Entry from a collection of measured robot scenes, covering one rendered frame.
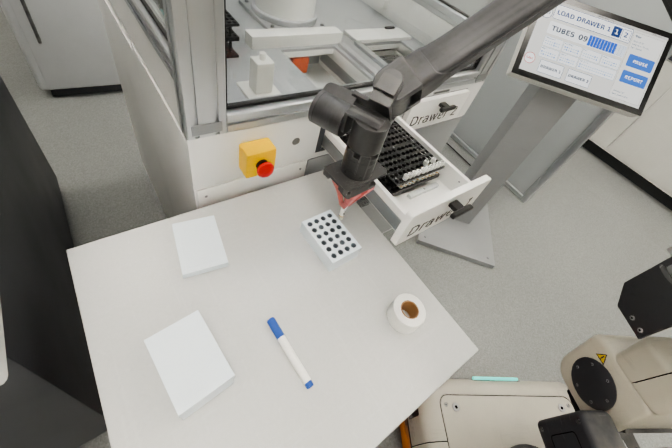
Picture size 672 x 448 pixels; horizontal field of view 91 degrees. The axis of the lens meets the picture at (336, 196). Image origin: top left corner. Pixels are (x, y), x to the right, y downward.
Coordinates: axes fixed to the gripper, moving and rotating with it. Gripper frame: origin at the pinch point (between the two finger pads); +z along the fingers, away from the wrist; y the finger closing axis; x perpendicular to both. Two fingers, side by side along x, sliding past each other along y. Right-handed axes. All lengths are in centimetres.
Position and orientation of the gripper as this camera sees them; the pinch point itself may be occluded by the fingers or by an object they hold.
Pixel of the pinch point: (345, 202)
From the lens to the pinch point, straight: 64.6
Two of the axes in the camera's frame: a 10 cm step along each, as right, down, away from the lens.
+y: -7.7, 3.5, -5.3
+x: 6.1, 6.6, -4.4
